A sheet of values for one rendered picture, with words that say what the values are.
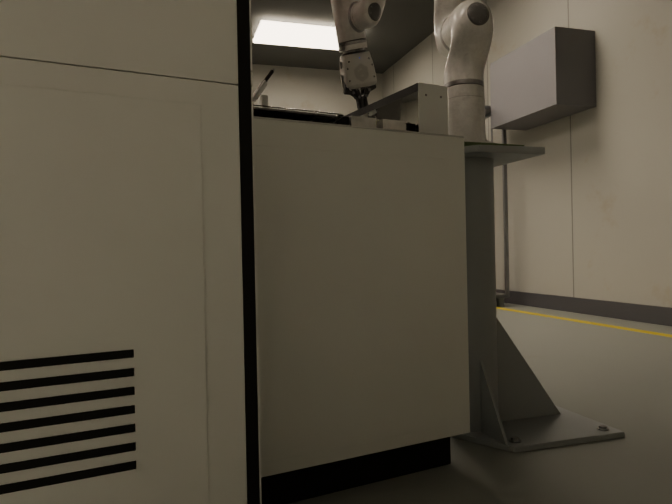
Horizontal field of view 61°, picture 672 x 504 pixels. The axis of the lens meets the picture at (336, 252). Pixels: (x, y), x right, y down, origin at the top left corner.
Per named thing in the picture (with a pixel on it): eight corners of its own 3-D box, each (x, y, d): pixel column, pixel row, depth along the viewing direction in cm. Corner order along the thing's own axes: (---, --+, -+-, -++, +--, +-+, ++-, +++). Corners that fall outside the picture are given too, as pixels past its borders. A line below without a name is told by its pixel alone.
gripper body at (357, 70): (343, 50, 164) (350, 90, 167) (374, 44, 167) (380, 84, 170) (332, 53, 170) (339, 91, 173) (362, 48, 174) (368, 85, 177)
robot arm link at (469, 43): (474, 96, 178) (472, 21, 179) (501, 76, 160) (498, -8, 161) (437, 95, 176) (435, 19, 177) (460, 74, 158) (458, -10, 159)
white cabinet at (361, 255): (228, 527, 113) (219, 114, 113) (145, 410, 198) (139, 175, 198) (476, 464, 143) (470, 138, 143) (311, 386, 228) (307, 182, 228)
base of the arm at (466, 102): (470, 159, 183) (468, 102, 184) (512, 147, 166) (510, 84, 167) (420, 155, 175) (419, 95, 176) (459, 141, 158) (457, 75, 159)
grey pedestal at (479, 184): (528, 399, 203) (524, 167, 202) (625, 437, 160) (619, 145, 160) (395, 414, 188) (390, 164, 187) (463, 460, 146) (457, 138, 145)
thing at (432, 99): (419, 137, 143) (418, 81, 143) (321, 167, 192) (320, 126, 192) (449, 140, 147) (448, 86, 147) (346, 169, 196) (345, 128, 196)
